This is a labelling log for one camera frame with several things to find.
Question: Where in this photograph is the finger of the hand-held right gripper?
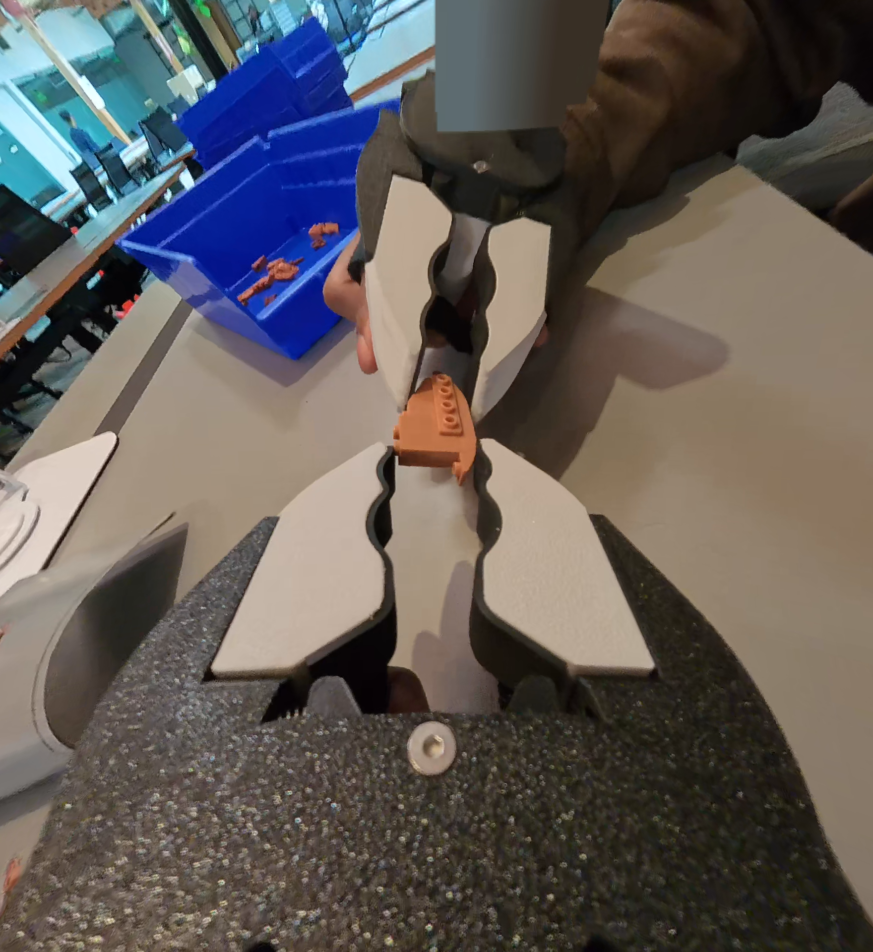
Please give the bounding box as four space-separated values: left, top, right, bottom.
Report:
467 219 555 422
363 176 457 413

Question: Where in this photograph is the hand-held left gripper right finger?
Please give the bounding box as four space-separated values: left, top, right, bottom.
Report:
474 439 658 685

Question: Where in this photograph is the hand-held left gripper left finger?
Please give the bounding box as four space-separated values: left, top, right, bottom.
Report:
209 444 397 688

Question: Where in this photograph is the heap of orange bricks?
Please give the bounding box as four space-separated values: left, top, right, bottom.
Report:
235 219 344 312

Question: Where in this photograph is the orange wedge plate brick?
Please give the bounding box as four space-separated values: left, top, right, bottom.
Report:
391 374 484 486

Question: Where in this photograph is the blue plastic bin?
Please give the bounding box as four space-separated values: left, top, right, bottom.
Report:
117 102 403 364

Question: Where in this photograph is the brick instruction booklet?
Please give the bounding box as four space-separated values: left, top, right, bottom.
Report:
0 514 193 908

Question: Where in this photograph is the person's right forearm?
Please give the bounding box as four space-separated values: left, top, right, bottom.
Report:
556 0 873 212

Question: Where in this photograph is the grey desk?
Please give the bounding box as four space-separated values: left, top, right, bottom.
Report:
0 45 873 952

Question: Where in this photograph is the stack of blue bins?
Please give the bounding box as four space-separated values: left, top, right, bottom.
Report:
177 15 354 169

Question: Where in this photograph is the wooden office table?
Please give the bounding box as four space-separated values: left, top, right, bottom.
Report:
0 149 202 406

